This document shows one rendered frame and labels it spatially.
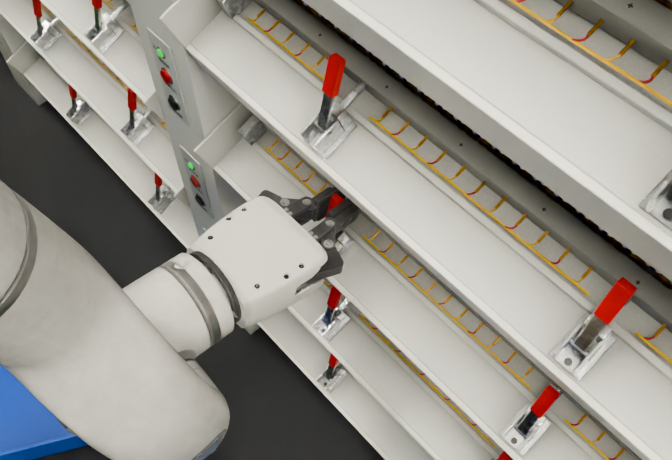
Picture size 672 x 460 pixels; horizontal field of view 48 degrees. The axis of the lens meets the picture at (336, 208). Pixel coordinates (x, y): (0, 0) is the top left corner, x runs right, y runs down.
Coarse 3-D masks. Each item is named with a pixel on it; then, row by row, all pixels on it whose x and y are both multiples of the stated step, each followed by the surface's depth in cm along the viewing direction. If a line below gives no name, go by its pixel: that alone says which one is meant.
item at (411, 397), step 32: (320, 288) 99; (320, 320) 95; (352, 320) 96; (352, 352) 95; (384, 352) 94; (384, 384) 92; (416, 384) 91; (416, 416) 90; (448, 416) 89; (448, 448) 88; (480, 448) 87
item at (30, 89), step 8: (0, 16) 137; (0, 24) 138; (8, 24) 139; (0, 32) 140; (8, 32) 140; (16, 32) 141; (8, 40) 141; (16, 40) 142; (24, 40) 144; (0, 48) 151; (8, 48) 144; (16, 48) 144; (8, 56) 149; (8, 64) 155; (16, 72) 153; (16, 80) 159; (24, 80) 151; (24, 88) 157; (32, 88) 152; (32, 96) 155; (40, 96) 155; (40, 104) 156
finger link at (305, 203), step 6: (306, 198) 74; (294, 204) 73; (300, 204) 73; (306, 204) 73; (312, 204) 73; (288, 210) 72; (294, 210) 72; (300, 210) 72; (294, 216) 72; (300, 222) 74; (306, 222) 75
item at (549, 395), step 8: (544, 392) 63; (552, 392) 63; (536, 400) 64; (544, 400) 64; (552, 400) 63; (536, 408) 65; (544, 408) 64; (528, 416) 66; (536, 416) 65; (520, 424) 68; (528, 424) 67
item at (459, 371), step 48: (240, 144) 88; (240, 192) 86; (288, 192) 84; (384, 240) 79; (384, 288) 78; (432, 288) 76; (432, 336) 75; (480, 336) 74; (480, 384) 72; (528, 384) 71; (576, 432) 69
